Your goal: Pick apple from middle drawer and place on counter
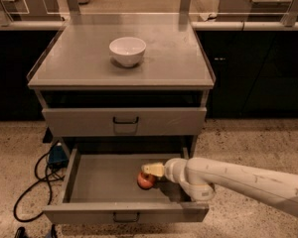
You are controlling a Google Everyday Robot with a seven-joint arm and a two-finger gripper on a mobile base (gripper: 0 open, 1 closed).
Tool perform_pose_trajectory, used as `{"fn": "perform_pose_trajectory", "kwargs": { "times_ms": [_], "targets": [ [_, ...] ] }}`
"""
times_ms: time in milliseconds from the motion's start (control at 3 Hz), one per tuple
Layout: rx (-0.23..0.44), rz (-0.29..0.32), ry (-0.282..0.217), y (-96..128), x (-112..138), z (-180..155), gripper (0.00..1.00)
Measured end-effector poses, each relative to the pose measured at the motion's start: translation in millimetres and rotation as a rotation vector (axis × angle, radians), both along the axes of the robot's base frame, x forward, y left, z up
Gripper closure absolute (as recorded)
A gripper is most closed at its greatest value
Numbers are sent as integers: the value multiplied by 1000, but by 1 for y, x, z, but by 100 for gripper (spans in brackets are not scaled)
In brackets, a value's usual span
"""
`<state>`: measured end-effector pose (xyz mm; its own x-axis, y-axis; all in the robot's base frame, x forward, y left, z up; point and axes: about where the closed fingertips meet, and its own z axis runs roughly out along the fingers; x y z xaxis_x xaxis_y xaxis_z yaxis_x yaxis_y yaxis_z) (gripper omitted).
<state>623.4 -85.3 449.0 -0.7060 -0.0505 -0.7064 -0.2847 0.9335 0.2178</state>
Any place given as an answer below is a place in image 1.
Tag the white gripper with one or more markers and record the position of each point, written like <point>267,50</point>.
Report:
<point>171,170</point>

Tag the red apple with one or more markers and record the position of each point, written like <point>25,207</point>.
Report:
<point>145,181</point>

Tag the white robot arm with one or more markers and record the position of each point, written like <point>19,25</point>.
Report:
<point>197,175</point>

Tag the open grey middle drawer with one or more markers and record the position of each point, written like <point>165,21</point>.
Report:
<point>97,185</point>

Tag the grey metal drawer cabinet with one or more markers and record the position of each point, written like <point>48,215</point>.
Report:
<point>79,72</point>

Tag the closed grey top drawer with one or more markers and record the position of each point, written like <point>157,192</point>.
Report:
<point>91,122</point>

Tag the blue power box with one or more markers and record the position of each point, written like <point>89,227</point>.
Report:
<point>57,158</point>

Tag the white ceramic bowl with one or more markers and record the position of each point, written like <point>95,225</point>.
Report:
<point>127,51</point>

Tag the black shoe tip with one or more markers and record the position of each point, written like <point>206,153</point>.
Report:
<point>21,233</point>

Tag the left background steel table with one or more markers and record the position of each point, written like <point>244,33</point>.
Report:
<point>31,10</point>

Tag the black middle drawer handle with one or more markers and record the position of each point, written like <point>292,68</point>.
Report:
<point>119,217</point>

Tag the black drawer handle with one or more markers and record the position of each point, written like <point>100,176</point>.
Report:
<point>119,217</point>
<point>125,121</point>

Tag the black top drawer handle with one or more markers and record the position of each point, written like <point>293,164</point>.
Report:
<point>125,121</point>

